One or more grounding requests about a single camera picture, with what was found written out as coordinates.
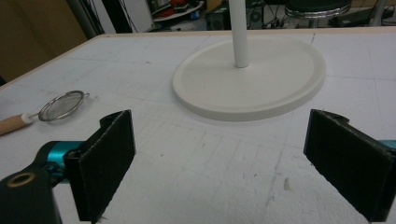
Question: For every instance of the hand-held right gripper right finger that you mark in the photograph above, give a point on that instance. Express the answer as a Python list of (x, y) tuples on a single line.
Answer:
[(348, 161)]

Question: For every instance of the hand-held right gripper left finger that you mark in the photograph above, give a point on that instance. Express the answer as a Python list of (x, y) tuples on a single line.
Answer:
[(102, 168)]

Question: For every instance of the white round stand base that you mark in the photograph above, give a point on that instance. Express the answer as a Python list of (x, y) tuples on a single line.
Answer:
[(249, 90)]

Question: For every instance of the grey metal pole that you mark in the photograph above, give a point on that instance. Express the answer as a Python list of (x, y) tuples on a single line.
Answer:
[(82, 17)]

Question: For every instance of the white upright panel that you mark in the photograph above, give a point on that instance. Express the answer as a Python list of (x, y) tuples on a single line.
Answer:
[(140, 14)]

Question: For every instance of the white round shelf with clutter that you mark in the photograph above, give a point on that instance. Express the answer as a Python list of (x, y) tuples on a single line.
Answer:
[(177, 12)]

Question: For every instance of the black computer tower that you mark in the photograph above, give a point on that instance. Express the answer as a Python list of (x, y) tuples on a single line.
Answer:
[(218, 17)]

